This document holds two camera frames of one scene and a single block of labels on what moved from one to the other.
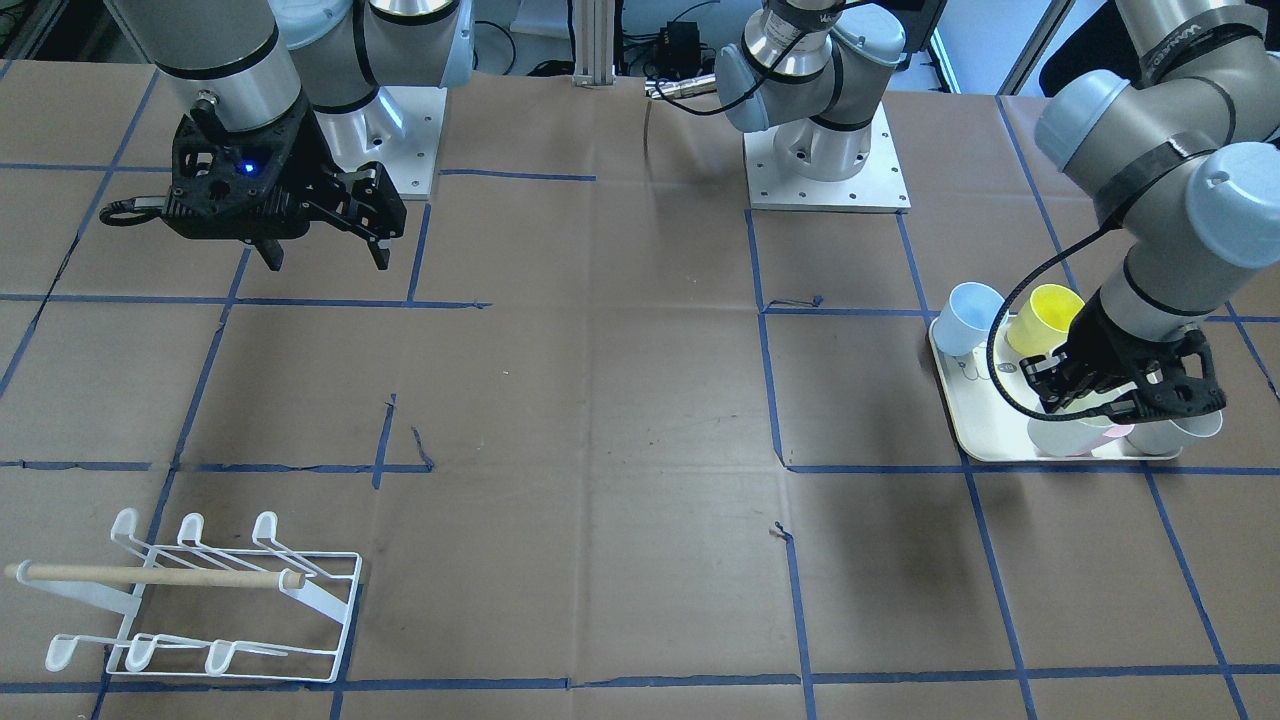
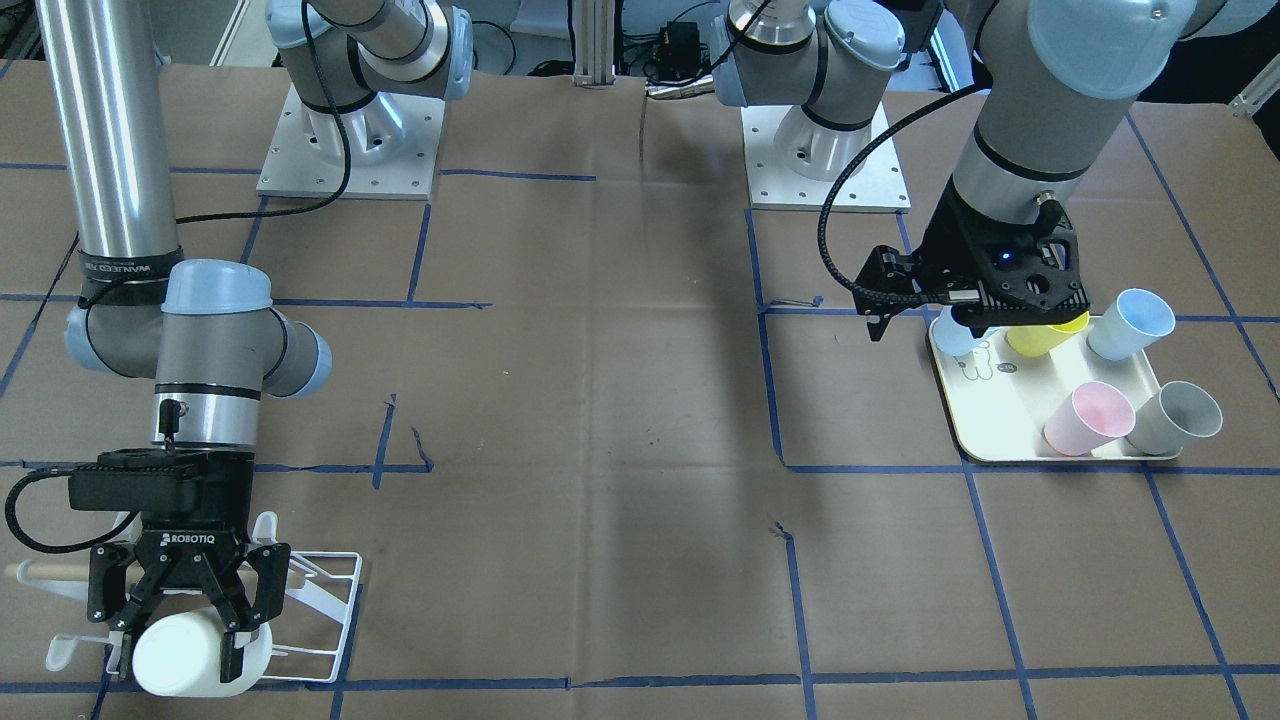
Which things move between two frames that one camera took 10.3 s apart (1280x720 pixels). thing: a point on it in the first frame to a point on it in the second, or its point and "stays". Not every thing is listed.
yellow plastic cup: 1042,322 stays
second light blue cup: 967,318 stays
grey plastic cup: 1169,437 stays
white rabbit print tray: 992,429 stays
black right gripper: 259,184 to 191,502
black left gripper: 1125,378 to 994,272
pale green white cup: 1076,437 to 178,655
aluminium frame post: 594,43 stays
